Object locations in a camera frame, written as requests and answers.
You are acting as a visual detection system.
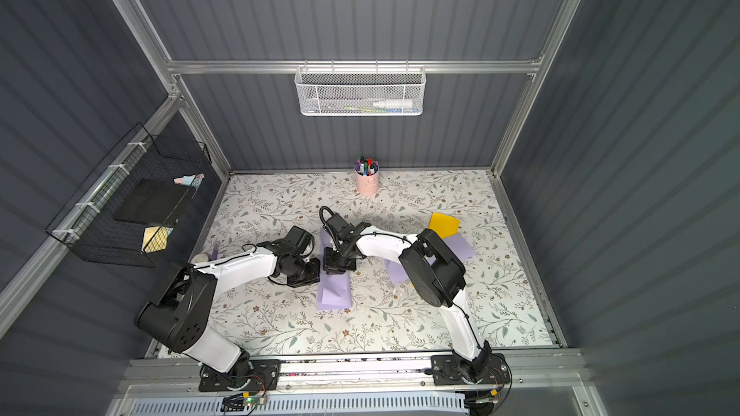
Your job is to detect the purple paper sheet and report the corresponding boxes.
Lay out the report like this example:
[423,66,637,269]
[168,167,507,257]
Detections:
[316,230,352,312]
[383,233,476,285]

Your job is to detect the yellow rectangular paper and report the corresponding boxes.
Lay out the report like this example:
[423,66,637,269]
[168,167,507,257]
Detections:
[399,213,466,304]

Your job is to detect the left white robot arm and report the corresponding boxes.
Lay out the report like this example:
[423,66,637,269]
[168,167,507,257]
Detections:
[135,226,320,374]

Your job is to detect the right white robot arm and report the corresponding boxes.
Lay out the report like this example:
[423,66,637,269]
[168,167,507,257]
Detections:
[319,206,491,365]

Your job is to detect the pink pen cup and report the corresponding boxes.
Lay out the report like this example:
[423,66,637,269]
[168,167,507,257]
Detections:
[355,156,380,196]

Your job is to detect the pastel note pad in basket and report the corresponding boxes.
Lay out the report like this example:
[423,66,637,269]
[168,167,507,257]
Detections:
[173,173,204,188]

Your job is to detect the yellow sticky note pad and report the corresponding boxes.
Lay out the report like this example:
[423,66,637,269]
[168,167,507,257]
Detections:
[142,226,173,253]

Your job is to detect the white bottle in basket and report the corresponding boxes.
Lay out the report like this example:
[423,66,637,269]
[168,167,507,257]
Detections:
[372,99,414,112]

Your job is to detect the white vented panel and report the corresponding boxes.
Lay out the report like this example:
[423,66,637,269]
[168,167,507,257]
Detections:
[130,392,468,415]

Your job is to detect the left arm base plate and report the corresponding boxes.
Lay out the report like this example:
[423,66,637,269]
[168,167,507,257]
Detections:
[198,352,281,393]

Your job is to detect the white wire mesh basket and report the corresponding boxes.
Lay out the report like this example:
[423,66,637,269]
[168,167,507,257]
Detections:
[294,69,427,117]

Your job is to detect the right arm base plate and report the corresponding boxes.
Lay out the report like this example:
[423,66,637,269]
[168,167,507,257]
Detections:
[424,354,512,386]

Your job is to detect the black wire wall basket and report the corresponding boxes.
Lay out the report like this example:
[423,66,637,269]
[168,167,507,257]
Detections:
[46,132,212,268]

